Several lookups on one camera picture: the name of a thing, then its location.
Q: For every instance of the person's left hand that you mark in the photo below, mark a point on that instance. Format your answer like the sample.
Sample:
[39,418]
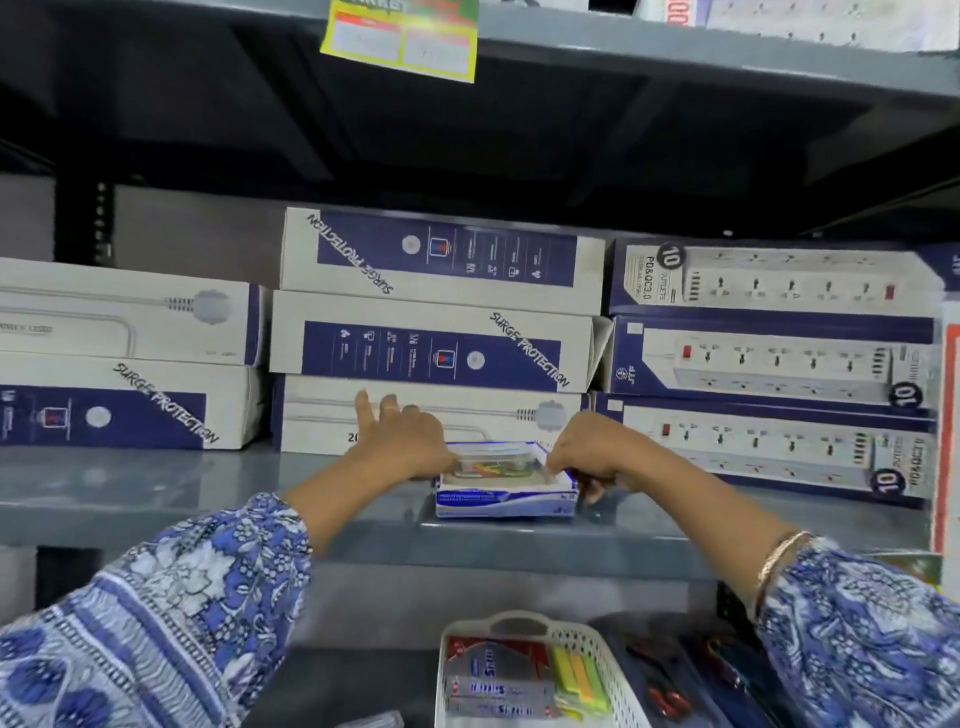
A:
[409,446]

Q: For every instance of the person's right hand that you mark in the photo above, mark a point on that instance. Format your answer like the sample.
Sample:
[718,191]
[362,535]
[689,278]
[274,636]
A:
[600,450]

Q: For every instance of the person's left little finger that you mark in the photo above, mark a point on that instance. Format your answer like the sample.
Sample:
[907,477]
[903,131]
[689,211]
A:
[364,411]

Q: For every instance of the person's right thumb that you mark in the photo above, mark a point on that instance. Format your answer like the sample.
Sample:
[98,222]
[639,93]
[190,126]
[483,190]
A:
[594,491]

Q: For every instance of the person's left middle finger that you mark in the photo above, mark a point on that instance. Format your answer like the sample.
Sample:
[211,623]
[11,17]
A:
[412,412]

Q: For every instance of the small blue white carton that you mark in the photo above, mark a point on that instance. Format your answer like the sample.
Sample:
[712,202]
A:
[502,499]

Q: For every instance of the person's left forearm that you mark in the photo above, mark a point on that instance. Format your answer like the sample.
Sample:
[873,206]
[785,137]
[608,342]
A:
[187,600]

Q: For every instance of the person's right forearm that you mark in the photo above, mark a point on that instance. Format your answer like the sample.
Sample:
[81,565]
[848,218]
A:
[750,540]

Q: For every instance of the white box with plug print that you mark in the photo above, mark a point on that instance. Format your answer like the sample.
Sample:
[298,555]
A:
[112,311]
[465,411]

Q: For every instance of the white box with blue panel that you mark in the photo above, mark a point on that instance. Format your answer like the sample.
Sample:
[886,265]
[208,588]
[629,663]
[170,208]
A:
[450,259]
[112,409]
[435,345]

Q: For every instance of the clear case of coloured clips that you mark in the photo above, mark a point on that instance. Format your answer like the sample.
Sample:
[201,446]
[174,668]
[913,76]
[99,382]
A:
[499,463]

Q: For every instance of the white plastic basket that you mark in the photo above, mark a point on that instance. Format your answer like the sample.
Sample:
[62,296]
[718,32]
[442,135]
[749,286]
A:
[600,660]

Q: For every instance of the blue power strip box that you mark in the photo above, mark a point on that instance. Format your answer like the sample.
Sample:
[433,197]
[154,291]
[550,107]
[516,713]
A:
[772,360]
[772,281]
[772,446]

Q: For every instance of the green yellow sticky flags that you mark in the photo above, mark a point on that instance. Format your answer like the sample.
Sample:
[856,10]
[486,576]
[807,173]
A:
[577,679]

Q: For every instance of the gold bangle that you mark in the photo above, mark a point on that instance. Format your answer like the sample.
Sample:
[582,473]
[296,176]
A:
[780,559]

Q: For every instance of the red staple packet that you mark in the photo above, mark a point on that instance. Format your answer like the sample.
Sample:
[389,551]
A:
[495,664]

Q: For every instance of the grey metal shelf rack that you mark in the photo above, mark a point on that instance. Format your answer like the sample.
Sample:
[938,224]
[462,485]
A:
[150,495]

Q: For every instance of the clear plastic packet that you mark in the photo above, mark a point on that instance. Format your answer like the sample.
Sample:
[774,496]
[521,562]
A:
[371,720]

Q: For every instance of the red and white box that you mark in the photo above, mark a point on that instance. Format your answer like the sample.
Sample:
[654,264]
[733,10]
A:
[949,420]

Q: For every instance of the yellow price tag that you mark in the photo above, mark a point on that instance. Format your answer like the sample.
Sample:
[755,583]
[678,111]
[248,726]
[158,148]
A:
[401,37]

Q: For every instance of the white power strip box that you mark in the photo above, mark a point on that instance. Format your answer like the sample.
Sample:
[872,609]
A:
[810,19]

